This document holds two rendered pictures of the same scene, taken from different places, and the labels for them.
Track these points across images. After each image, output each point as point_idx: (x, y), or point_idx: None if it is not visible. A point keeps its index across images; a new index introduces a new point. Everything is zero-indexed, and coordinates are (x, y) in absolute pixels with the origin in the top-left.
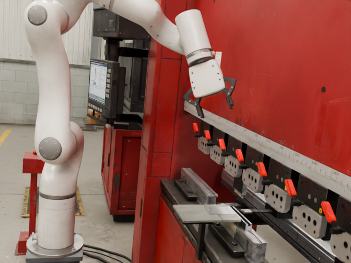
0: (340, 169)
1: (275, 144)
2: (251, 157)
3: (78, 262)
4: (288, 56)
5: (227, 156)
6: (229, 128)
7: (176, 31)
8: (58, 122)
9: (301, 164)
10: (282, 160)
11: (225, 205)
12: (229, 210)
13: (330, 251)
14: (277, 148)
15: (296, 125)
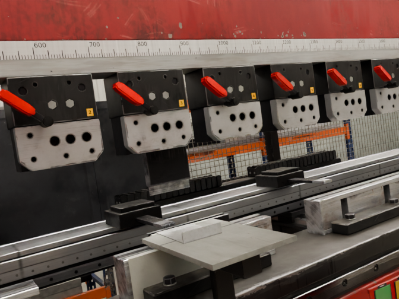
0: (364, 36)
1: (272, 42)
2: (224, 83)
3: None
4: None
5: (138, 118)
6: (113, 57)
7: None
8: None
9: (323, 50)
10: (293, 59)
11: (151, 237)
12: (179, 229)
13: (241, 193)
14: (279, 45)
15: (301, 6)
